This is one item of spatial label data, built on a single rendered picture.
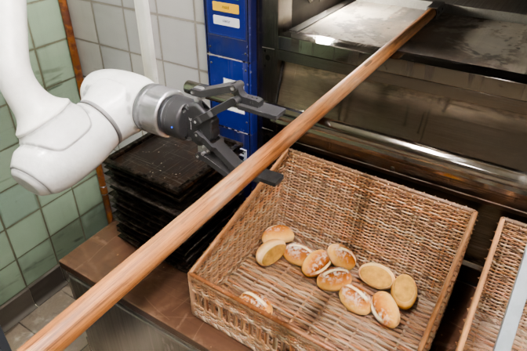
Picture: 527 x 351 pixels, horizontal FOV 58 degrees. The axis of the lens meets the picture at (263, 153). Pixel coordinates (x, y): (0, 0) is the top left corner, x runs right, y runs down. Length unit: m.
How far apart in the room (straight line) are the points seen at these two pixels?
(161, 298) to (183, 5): 0.85
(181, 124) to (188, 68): 0.76
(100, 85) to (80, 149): 0.14
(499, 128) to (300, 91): 0.52
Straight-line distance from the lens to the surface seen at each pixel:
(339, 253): 1.34
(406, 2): 1.66
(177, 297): 1.35
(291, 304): 1.31
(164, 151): 1.38
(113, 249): 1.53
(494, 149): 1.23
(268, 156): 0.72
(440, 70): 1.18
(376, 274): 1.34
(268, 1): 1.32
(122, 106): 0.87
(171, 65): 1.61
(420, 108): 1.25
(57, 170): 0.82
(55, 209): 2.13
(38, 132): 0.82
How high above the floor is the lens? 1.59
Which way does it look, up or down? 32 degrees down
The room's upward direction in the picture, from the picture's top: straight up
